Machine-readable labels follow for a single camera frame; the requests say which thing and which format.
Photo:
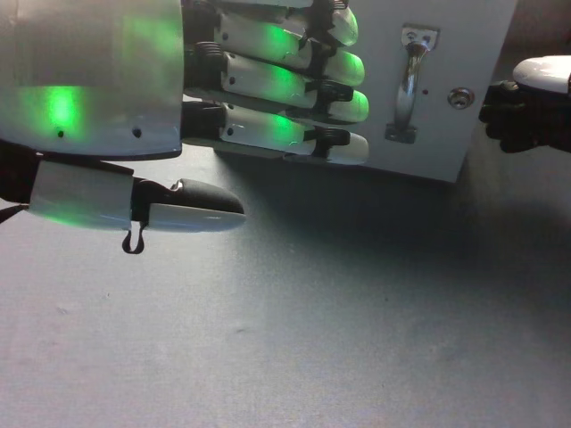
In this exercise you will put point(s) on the round silver lock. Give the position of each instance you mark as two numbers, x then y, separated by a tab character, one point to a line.
460	98

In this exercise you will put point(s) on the white cabinet door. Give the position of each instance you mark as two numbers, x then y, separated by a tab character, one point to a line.
464	44

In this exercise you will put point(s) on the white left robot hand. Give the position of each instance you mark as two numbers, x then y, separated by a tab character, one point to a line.
89	67

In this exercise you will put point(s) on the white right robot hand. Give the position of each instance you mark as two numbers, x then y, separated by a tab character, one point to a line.
526	120

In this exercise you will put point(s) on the grey table cloth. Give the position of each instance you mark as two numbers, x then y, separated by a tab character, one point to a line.
285	334

